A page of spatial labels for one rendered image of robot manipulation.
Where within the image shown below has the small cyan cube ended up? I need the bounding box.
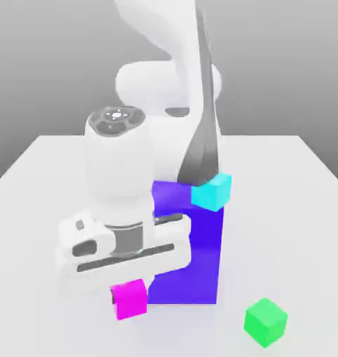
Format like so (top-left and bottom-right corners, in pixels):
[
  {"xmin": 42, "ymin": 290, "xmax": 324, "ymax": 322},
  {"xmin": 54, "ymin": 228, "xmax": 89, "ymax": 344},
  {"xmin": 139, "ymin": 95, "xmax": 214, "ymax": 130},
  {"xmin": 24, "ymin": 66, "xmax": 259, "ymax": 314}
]
[{"xmin": 190, "ymin": 172, "xmax": 233, "ymax": 213}]

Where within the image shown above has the small green cube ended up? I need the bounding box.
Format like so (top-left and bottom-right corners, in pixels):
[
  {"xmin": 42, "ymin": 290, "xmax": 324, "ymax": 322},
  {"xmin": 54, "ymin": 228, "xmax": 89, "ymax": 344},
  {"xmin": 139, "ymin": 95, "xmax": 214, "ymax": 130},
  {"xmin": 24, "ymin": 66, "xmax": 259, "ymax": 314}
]
[{"xmin": 243, "ymin": 297, "xmax": 289, "ymax": 349}]

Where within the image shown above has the small magenta cube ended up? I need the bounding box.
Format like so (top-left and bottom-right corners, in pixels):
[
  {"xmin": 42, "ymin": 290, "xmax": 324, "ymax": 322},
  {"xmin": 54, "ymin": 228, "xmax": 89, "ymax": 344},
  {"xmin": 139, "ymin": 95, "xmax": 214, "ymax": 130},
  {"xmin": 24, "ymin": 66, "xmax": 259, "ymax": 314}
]
[{"xmin": 110, "ymin": 278, "xmax": 148, "ymax": 321}]

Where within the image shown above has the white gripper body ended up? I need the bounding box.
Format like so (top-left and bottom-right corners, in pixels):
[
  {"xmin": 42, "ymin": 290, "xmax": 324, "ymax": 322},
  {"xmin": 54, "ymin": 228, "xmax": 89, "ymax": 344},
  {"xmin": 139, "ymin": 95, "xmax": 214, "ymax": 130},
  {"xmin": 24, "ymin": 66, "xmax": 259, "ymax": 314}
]
[{"xmin": 56, "ymin": 213, "xmax": 192, "ymax": 297}]

